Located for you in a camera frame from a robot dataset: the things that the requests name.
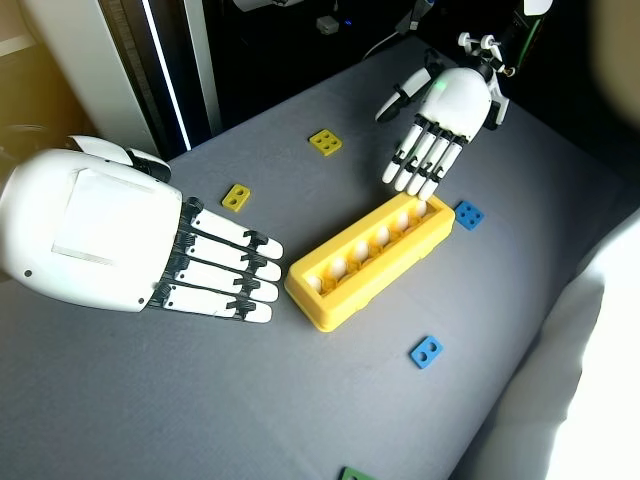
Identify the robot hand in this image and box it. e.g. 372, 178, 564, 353
0, 133, 285, 326
374, 48, 501, 202

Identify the yellow egg carton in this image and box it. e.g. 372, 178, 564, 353
283, 192, 457, 334

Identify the blue four-hole block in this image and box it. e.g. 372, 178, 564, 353
453, 199, 486, 233

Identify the yellow four-hole block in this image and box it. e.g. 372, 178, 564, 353
308, 128, 345, 159

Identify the yellow two-hole block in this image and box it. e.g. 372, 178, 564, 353
221, 183, 252, 214

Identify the white light strip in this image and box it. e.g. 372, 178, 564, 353
141, 0, 194, 151

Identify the white cabinet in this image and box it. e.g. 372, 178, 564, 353
19, 0, 224, 161

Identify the grey table cloth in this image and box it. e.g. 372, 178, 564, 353
0, 37, 640, 480

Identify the blue two-hole block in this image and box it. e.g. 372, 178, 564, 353
408, 335, 446, 370

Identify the white cloth backdrop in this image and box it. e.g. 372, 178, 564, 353
447, 199, 640, 480

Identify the green four-hole block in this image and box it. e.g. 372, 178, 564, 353
339, 465, 384, 480

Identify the white cable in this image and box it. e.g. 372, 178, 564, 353
360, 29, 401, 61

